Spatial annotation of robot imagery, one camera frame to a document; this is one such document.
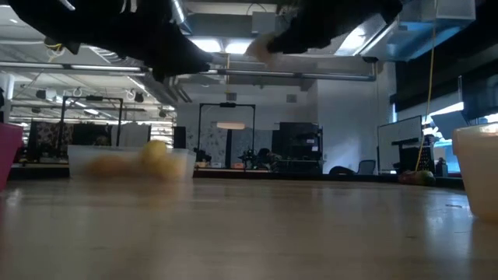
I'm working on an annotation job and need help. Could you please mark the grey office chair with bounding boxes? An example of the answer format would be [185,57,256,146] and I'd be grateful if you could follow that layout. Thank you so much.
[356,159,377,177]

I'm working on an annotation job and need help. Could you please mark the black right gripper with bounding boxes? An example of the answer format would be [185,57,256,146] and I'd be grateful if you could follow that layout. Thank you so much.
[268,0,404,54]

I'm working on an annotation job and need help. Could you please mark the black-framed blue tray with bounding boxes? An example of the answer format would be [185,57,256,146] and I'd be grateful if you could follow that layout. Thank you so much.
[7,162,464,184]

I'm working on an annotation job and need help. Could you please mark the yellow cable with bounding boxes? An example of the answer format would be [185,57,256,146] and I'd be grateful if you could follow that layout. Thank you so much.
[414,0,437,173]

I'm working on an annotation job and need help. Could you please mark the black cart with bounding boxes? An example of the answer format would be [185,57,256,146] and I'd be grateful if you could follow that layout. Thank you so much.
[391,136,436,172]

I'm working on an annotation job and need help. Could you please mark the black rig frame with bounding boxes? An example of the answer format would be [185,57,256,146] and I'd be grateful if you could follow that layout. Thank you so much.
[198,102,257,169]
[59,96,125,155]

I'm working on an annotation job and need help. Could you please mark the black chair back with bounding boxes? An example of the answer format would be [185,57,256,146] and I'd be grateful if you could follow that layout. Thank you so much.
[328,166,359,177]

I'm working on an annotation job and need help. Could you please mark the grey metal unit box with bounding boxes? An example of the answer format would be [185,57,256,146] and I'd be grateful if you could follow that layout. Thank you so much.
[251,11,278,38]

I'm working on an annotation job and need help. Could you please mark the dark patterned panel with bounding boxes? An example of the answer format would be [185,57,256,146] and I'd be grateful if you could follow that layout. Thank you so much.
[27,121,114,155]

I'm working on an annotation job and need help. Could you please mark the clear plastic bin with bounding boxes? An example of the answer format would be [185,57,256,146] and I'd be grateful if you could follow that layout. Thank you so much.
[66,145,198,183]

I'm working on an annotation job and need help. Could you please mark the orange plastic tray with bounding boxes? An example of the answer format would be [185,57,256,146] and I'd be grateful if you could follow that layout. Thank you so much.
[451,123,498,223]

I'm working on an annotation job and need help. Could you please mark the dark bottle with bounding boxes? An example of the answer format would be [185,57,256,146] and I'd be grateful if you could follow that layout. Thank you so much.
[434,156,449,179]

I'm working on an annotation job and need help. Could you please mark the red chili pepper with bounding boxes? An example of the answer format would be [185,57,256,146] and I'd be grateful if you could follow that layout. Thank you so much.
[397,170,437,187]

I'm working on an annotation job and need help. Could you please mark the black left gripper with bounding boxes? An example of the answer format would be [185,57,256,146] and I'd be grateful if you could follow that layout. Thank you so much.
[93,0,216,82]

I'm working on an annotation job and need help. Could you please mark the white light bar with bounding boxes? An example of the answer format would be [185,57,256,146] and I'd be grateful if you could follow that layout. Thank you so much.
[216,121,247,131]

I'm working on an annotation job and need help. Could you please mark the black speaker box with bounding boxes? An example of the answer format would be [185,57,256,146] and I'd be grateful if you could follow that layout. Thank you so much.
[172,125,188,150]

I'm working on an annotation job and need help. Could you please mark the pink plastic tray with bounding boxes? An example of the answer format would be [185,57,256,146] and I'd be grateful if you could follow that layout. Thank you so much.
[0,122,25,192]

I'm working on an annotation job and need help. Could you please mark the white cabinet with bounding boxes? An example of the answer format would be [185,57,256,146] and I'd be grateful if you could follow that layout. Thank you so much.
[111,122,153,149]

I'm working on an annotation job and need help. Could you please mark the black equipment cabinet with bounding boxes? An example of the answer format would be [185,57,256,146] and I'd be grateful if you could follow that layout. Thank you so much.
[271,121,324,175]

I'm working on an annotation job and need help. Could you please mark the fluorescent light panel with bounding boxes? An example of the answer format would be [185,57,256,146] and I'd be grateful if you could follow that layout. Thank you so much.
[224,40,254,56]
[190,37,223,54]

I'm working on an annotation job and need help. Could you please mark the yellow lemon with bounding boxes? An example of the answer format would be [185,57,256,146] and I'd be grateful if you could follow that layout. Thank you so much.
[139,139,169,166]

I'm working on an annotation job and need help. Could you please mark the person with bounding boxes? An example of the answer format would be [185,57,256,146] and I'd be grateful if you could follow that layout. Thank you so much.
[256,147,283,170]

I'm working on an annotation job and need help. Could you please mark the whiteboard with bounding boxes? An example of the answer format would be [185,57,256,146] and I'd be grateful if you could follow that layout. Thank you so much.
[376,114,425,173]

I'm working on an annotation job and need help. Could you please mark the long grey metal pipe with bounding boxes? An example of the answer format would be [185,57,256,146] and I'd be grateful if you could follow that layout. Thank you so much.
[115,61,377,82]

